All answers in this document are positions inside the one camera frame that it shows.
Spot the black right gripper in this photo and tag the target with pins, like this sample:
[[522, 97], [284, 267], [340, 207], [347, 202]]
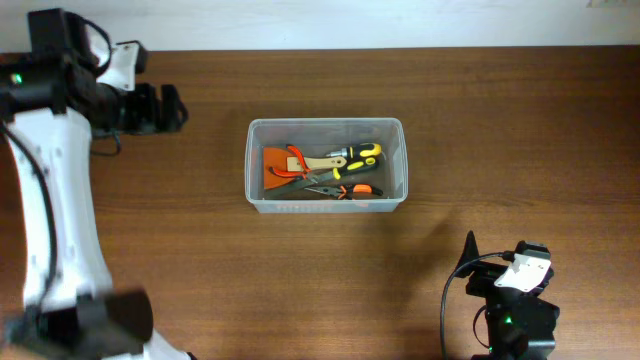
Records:
[[482, 279]]

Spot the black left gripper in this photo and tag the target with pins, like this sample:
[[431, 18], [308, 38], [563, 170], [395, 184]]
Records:
[[148, 108]]

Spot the orange scraper wooden handle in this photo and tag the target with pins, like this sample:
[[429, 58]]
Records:
[[326, 163]]

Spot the orange black needle-nose pliers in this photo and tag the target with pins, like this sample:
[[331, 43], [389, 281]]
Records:
[[346, 192]]

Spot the yellow black screwdriver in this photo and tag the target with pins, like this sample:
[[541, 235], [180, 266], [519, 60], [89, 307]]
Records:
[[359, 151]]

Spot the red black cutting pliers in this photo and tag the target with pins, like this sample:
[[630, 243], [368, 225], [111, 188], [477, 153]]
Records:
[[285, 164]]

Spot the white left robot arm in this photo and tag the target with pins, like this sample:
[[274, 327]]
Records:
[[75, 86]]

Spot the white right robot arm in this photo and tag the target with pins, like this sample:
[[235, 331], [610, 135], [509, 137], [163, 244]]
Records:
[[520, 324]]

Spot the clear plastic container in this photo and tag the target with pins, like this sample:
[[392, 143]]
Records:
[[316, 137]]

